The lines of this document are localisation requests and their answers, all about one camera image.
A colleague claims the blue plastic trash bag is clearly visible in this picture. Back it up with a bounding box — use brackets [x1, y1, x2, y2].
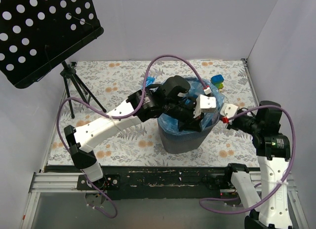
[158, 77, 224, 136]

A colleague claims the grey mesh trash bin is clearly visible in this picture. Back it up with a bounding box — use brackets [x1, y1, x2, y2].
[157, 77, 223, 154]

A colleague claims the small blue bag piece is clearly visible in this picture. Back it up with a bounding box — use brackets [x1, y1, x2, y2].
[145, 76, 156, 87]

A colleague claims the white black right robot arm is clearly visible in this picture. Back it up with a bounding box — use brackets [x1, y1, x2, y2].
[221, 101, 295, 229]

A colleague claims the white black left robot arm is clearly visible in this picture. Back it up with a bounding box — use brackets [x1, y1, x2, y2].
[64, 76, 205, 190]

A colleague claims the colourful toy brick car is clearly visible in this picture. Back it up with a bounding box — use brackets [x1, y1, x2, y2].
[210, 75, 224, 92]

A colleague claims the floral table mat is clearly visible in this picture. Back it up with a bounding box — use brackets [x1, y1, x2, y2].
[46, 60, 262, 167]

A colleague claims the black perforated music stand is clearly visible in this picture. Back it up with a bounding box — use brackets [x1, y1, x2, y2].
[0, 0, 107, 119]

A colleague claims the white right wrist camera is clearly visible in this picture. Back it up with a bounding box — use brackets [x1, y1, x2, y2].
[220, 103, 239, 123]

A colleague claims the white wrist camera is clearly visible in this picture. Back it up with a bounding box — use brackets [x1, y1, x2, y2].
[194, 86, 217, 118]
[220, 103, 239, 123]

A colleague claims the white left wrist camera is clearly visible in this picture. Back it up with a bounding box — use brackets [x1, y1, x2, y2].
[194, 86, 217, 118]

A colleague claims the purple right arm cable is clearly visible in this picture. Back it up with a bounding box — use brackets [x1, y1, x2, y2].
[199, 105, 296, 214]

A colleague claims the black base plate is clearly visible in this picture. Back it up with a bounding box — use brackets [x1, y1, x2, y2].
[44, 165, 263, 201]

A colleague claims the aluminium frame rail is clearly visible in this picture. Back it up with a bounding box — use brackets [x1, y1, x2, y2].
[20, 173, 108, 229]

